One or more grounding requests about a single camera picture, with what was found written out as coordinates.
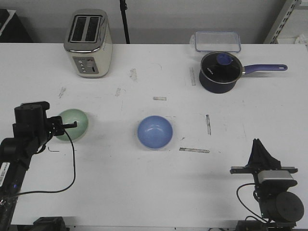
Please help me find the glass pot lid blue knob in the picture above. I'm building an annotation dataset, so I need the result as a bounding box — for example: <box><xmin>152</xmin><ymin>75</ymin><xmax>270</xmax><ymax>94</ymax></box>
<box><xmin>201</xmin><ymin>51</ymin><xmax>243</xmax><ymax>83</ymax></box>

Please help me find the dark blue saucepan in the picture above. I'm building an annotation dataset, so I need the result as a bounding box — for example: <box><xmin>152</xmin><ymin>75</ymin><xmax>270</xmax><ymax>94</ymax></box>
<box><xmin>199</xmin><ymin>51</ymin><xmax>288</xmax><ymax>94</ymax></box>

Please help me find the green bowl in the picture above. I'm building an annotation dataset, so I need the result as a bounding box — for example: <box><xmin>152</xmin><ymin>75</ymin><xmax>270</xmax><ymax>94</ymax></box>
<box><xmin>59</xmin><ymin>109</ymin><xmax>89</xmax><ymax>141</ymax></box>

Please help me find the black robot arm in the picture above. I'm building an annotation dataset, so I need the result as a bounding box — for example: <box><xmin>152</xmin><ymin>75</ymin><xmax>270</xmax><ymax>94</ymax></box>
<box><xmin>0</xmin><ymin>101</ymin><xmax>77</xmax><ymax>231</ymax></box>
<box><xmin>230</xmin><ymin>139</ymin><xmax>304</xmax><ymax>231</ymax></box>

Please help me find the clear plastic food container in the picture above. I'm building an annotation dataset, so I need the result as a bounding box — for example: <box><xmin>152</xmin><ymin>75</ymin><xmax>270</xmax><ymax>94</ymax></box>
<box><xmin>189</xmin><ymin>31</ymin><xmax>241</xmax><ymax>53</ymax></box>

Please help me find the blue bowl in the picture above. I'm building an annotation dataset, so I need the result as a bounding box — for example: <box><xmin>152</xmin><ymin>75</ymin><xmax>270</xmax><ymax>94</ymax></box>
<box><xmin>137</xmin><ymin>115</ymin><xmax>173</xmax><ymax>149</ymax></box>

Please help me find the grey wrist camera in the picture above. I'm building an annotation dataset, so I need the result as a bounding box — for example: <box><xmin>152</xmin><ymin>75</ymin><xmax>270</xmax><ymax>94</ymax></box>
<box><xmin>257</xmin><ymin>170</ymin><xmax>297</xmax><ymax>185</ymax></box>

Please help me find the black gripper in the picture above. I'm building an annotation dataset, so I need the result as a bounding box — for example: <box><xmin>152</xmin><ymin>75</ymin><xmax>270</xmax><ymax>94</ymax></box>
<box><xmin>47</xmin><ymin>115</ymin><xmax>77</xmax><ymax>138</ymax></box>
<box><xmin>230</xmin><ymin>139</ymin><xmax>298</xmax><ymax>193</ymax></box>

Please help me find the black tripod pole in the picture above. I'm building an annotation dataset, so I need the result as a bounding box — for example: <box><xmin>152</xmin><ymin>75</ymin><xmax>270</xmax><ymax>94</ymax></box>
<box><xmin>119</xmin><ymin>0</ymin><xmax>130</xmax><ymax>44</ymax></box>

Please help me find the cream and chrome toaster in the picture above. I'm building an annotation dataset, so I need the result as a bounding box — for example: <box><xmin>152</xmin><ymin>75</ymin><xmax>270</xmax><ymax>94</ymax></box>
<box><xmin>64</xmin><ymin>9</ymin><xmax>113</xmax><ymax>78</ymax></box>

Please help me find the grey metal shelf upright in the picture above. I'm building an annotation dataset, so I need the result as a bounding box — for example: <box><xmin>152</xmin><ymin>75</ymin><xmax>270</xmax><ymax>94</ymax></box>
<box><xmin>263</xmin><ymin>0</ymin><xmax>308</xmax><ymax>45</ymax></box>

